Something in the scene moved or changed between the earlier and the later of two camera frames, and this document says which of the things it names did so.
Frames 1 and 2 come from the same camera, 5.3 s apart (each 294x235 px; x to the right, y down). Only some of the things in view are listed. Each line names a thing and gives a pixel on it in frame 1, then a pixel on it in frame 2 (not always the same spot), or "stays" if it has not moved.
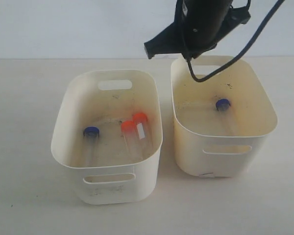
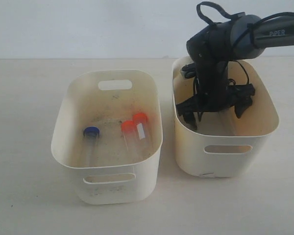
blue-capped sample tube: (91, 134) stays
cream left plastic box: (108, 129) stays
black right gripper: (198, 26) → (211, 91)
